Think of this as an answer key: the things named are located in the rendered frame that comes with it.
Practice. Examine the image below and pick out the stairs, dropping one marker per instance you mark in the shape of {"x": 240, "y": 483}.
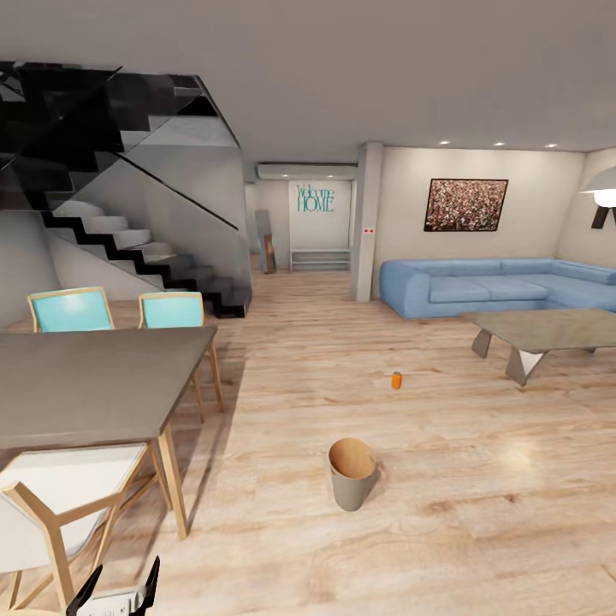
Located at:
{"x": 63, "y": 136}

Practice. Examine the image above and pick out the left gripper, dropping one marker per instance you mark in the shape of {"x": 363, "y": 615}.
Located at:
{"x": 87, "y": 589}

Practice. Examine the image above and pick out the picture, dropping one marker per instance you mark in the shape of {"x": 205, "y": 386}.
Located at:
{"x": 464, "y": 205}

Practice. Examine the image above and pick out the trash can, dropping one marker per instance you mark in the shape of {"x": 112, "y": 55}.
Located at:
{"x": 352, "y": 464}

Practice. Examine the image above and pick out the standing mirror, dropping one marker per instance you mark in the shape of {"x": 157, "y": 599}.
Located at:
{"x": 265, "y": 242}

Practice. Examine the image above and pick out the straight chair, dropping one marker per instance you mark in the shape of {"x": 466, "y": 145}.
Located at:
{"x": 174, "y": 310}
{"x": 51, "y": 502}
{"x": 77, "y": 309}

